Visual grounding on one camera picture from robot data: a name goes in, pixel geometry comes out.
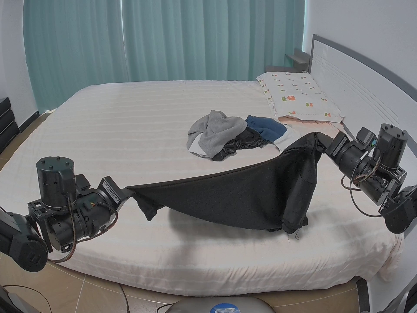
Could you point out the blue-green curtain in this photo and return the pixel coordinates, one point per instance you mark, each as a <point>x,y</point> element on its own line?
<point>211,28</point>
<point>75,37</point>

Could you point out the grey bedside table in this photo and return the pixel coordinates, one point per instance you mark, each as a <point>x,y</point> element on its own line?
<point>298,60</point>

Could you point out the black T-shirt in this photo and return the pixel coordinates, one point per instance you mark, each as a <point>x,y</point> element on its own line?
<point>244,194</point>

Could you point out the pile of clothes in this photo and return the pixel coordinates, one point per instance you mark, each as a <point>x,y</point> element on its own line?
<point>218,132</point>

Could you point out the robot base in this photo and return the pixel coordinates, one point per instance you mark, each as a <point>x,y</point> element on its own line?
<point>195,306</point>

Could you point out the white printed pillow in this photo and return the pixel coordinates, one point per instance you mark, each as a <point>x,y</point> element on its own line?
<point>299,93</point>

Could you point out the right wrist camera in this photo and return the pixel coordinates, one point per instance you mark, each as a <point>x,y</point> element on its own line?
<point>365,137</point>

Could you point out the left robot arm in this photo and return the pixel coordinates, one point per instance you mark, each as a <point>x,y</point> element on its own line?
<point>19,240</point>

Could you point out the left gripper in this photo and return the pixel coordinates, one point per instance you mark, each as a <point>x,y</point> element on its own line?
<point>94,217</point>

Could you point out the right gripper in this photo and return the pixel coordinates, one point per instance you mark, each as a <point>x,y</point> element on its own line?
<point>350,160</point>

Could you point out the black chest of drawers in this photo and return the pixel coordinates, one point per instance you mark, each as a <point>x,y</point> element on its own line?
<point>6,126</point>

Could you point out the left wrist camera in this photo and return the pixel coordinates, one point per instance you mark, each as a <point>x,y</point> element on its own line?
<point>83,183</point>

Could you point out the bed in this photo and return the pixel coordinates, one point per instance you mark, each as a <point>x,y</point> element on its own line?
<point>130,126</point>

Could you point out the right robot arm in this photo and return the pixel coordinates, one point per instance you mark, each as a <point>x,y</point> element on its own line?
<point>404,214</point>

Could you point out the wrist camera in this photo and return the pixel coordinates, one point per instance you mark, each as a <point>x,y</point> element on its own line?
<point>365,137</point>
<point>83,183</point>

